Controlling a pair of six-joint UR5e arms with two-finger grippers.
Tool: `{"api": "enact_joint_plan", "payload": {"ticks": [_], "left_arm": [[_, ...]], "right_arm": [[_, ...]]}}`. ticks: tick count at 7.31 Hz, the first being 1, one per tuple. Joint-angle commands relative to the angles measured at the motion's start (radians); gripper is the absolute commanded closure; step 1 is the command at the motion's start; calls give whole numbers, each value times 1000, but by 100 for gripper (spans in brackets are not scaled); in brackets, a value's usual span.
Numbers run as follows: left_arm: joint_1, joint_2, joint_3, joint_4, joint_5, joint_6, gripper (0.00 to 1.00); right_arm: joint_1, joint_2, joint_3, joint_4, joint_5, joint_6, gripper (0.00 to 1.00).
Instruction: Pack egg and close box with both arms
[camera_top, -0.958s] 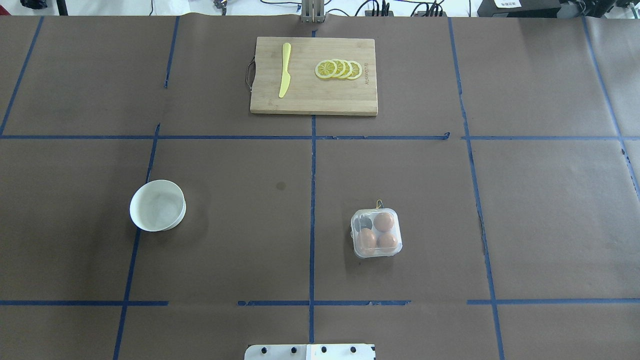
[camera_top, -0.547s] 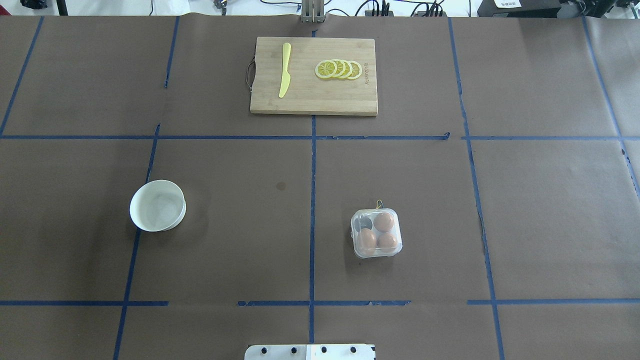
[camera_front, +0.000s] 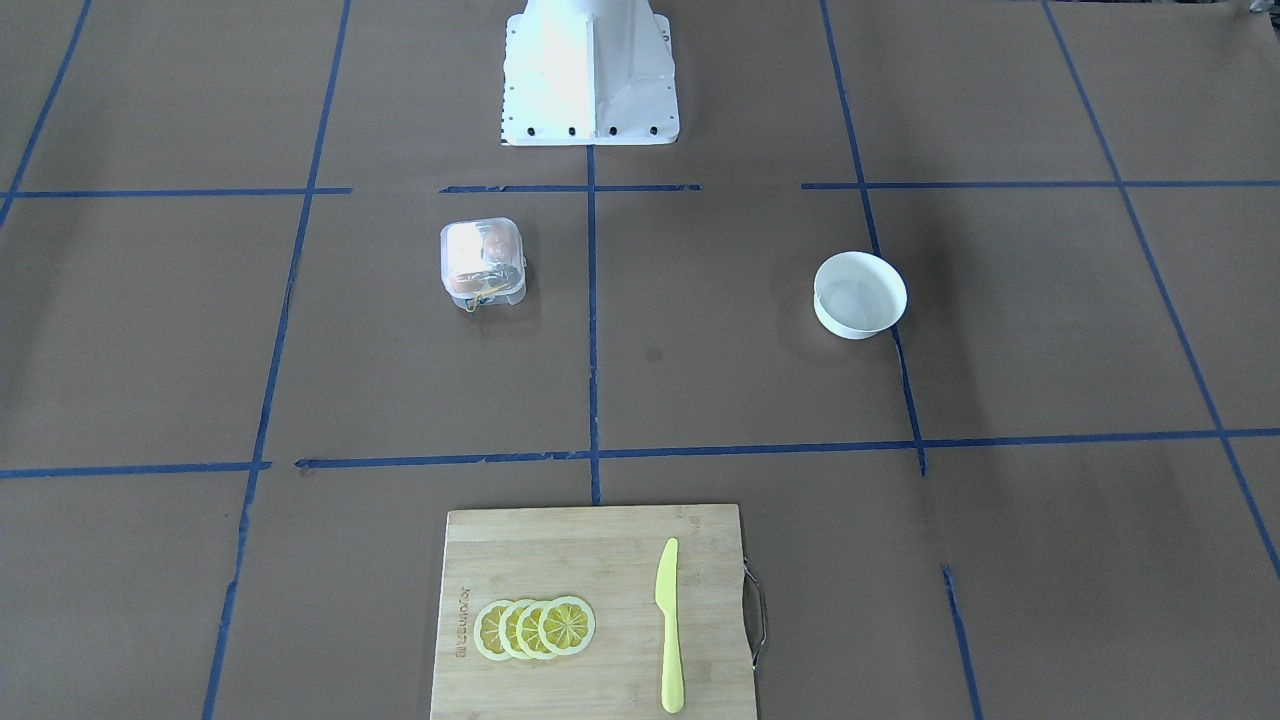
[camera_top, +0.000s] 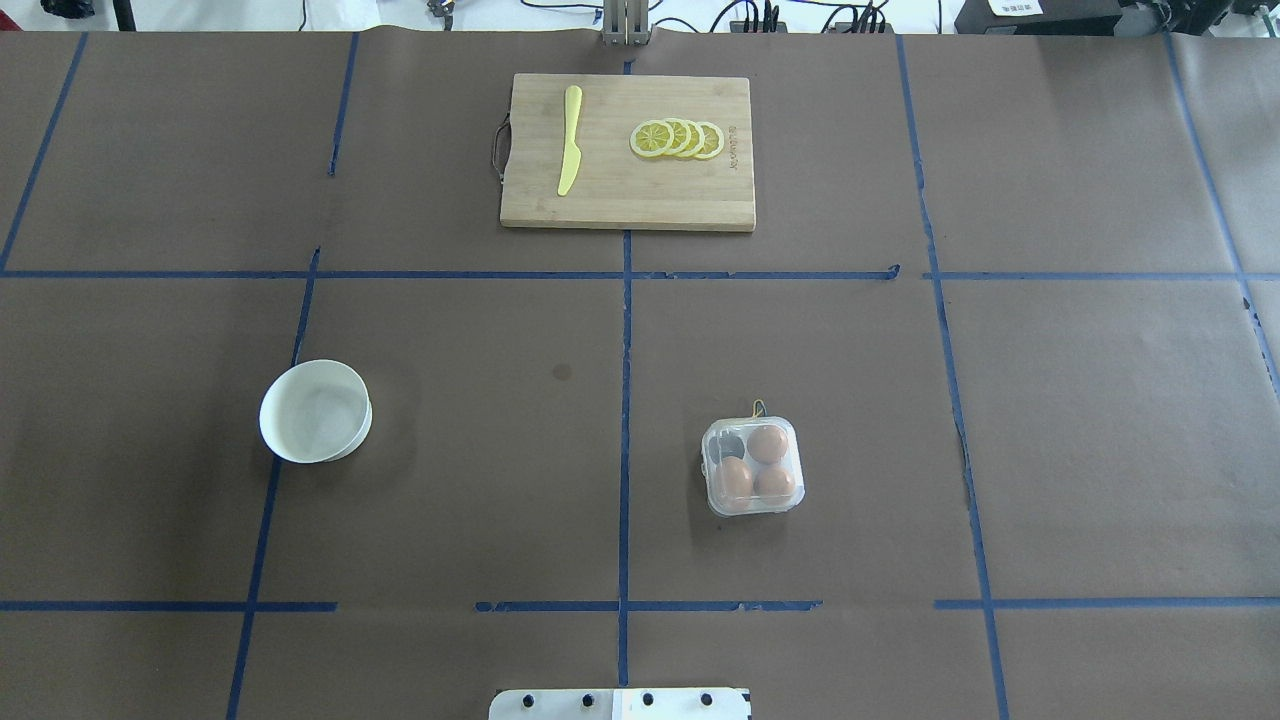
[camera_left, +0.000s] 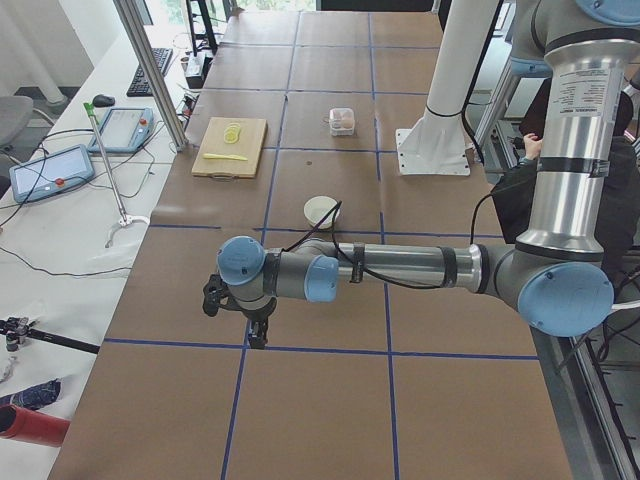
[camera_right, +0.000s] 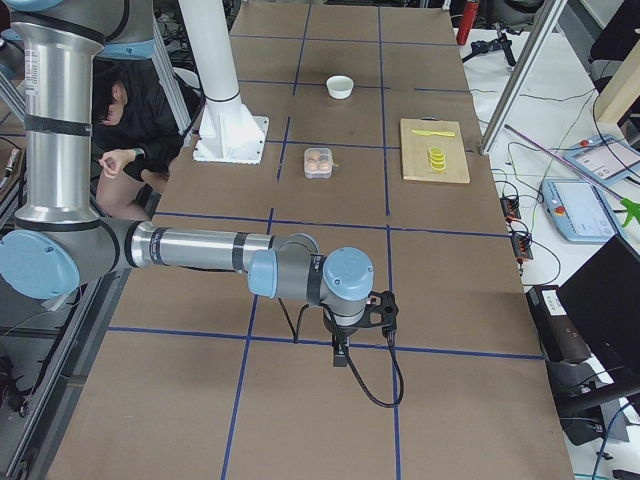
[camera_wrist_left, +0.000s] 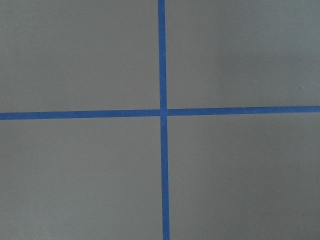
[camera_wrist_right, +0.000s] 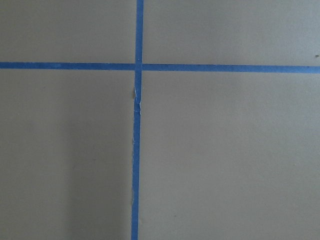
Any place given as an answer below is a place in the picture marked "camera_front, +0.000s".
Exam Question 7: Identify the yellow plastic knife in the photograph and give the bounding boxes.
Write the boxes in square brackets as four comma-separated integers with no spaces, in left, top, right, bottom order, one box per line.
[654,537,685,715]

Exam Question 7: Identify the white ceramic bowl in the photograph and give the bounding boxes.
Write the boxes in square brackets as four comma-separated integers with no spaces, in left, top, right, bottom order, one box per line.
[812,251,908,340]

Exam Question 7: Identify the lemon slice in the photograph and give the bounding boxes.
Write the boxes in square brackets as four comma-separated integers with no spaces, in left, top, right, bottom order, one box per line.
[472,600,513,662]
[515,600,554,660]
[498,598,532,660]
[538,596,596,657]

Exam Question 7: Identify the bamboo cutting board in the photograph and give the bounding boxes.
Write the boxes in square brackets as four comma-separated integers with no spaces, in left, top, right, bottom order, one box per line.
[430,503,758,719]

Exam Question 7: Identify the brown egg front in box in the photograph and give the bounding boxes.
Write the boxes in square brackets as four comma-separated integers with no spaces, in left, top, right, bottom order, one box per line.
[448,272,488,299]

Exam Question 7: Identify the brown egg from bowl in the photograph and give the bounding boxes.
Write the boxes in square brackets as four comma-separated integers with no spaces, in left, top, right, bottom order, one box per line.
[483,225,515,263]

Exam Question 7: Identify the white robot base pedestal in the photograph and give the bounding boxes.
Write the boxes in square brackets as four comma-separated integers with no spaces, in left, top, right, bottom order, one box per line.
[500,1,681,147]

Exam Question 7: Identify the clear plastic egg box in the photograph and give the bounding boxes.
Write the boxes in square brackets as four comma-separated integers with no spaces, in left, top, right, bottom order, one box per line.
[439,217,527,314]

